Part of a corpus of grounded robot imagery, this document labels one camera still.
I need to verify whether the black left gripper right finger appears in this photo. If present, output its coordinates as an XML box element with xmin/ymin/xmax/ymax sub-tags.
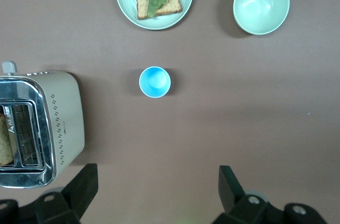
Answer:
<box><xmin>212</xmin><ymin>165</ymin><xmax>329</xmax><ymax>224</ymax></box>

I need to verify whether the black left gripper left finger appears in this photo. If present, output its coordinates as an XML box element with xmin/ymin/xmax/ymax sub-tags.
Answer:
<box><xmin>0</xmin><ymin>163</ymin><xmax>99</xmax><ymax>224</ymax></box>

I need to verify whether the plain blue cup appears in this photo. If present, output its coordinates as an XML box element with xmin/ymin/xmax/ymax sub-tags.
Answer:
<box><xmin>138</xmin><ymin>66</ymin><xmax>172</xmax><ymax>99</ymax></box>

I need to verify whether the beige and chrome toaster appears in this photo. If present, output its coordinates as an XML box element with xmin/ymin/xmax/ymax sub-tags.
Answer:
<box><xmin>0</xmin><ymin>61</ymin><xmax>86</xmax><ymax>189</ymax></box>

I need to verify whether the brown toast slice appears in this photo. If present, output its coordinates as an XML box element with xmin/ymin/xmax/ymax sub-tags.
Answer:
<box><xmin>0</xmin><ymin>114</ymin><xmax>14</xmax><ymax>168</ymax></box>

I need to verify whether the pale green bowl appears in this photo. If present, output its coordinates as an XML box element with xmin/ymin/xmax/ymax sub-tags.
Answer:
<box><xmin>233</xmin><ymin>0</ymin><xmax>291</xmax><ymax>36</ymax></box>

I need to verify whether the pale green plate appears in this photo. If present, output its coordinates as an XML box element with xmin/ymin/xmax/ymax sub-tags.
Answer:
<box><xmin>114</xmin><ymin>0</ymin><xmax>195</xmax><ymax>31</ymax></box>

